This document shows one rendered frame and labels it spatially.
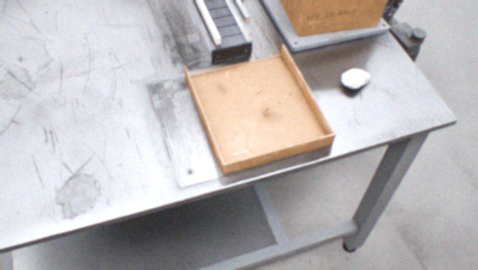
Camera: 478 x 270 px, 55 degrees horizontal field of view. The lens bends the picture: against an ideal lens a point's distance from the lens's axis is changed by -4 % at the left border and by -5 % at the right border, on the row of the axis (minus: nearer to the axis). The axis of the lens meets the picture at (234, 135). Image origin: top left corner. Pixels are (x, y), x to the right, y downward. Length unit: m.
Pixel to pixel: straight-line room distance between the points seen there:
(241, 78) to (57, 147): 0.47
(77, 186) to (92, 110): 0.21
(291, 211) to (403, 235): 0.46
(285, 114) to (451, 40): 1.88
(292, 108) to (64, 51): 0.61
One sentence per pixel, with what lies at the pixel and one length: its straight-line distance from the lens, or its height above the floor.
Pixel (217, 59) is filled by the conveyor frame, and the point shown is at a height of 0.85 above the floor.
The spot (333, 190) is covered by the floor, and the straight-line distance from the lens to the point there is 2.01.
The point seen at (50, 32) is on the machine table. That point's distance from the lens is 1.39.
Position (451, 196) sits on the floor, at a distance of 2.17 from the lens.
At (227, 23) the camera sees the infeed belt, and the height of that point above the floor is 0.88.
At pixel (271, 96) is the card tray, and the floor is 0.83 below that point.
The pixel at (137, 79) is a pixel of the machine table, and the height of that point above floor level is 0.83.
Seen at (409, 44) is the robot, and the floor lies 0.28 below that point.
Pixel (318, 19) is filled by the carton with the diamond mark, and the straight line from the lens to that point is 1.26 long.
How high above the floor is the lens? 1.69
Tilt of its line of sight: 53 degrees down
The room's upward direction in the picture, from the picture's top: 3 degrees clockwise
